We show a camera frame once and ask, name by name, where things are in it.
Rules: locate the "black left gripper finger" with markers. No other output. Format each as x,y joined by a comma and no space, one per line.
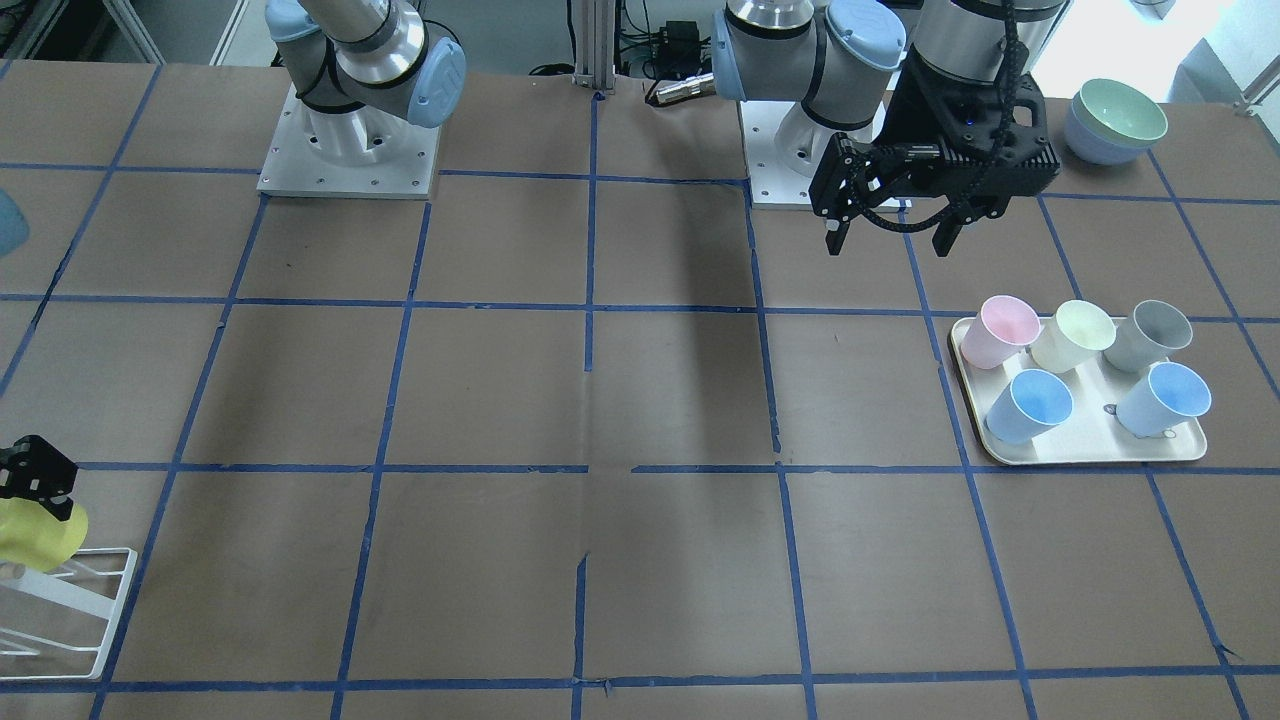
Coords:
946,233
836,234

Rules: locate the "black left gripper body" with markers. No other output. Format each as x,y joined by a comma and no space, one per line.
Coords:
913,115

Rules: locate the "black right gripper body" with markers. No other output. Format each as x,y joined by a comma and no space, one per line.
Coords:
36,470

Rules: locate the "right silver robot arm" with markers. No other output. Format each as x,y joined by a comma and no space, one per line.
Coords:
365,72

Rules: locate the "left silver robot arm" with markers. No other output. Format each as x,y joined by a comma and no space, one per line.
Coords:
842,61

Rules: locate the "pink plastic cup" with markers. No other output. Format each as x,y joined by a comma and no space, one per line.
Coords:
1002,328

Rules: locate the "pale yellow plastic cup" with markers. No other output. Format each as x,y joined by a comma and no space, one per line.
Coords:
1077,332

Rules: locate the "light blue cup front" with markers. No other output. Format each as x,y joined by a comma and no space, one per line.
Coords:
1168,395
1034,402

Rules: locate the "grey plastic cup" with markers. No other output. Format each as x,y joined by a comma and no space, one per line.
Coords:
1154,330

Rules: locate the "blue-grey bowl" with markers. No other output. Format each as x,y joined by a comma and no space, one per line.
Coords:
1089,145

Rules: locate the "green bowl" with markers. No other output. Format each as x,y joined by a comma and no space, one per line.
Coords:
1120,113

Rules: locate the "white wire cup rack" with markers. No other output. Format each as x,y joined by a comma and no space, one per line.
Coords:
60,625

